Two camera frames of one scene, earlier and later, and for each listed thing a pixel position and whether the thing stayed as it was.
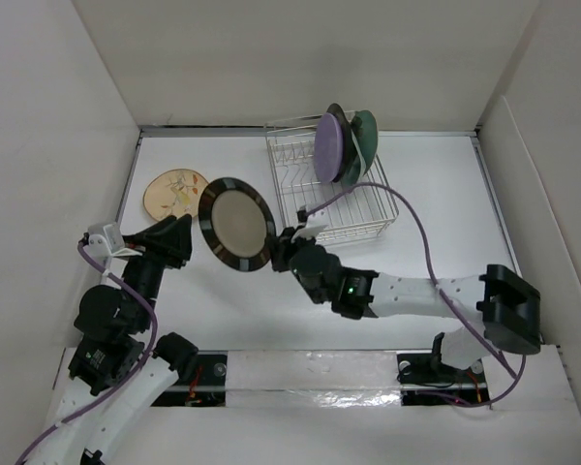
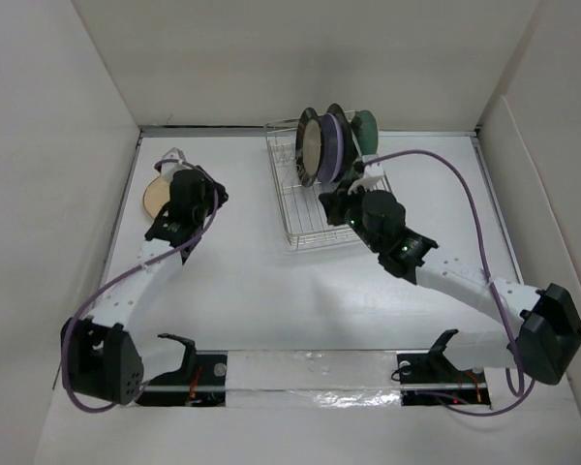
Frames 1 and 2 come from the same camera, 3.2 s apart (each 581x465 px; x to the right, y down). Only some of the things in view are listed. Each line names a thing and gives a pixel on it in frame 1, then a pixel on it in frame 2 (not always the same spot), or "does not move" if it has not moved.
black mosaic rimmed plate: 236,223 to 309,146
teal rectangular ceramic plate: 356,176 to 350,173
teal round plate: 365,129 does not move
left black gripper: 168,240 to 207,188
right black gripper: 282,246 to 336,200
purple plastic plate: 328,147 does not move
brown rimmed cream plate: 350,155 does not move
